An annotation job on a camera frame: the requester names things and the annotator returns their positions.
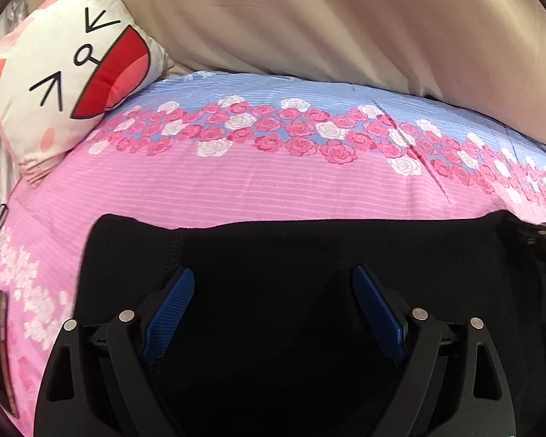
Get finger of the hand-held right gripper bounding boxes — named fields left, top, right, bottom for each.
left=498, top=212, right=546, bottom=279

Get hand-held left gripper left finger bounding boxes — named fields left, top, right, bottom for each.
left=34, top=268, right=196, bottom=437

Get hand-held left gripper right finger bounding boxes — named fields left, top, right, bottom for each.
left=352, top=265, right=518, bottom=437

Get black pants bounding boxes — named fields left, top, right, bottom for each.
left=73, top=209, right=546, bottom=437

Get pink floral bedsheet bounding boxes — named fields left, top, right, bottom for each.
left=0, top=70, right=546, bottom=437

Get cat face pillow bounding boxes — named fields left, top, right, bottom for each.
left=0, top=0, right=174, bottom=187

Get beige duvet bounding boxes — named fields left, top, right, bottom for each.
left=95, top=0, right=546, bottom=155

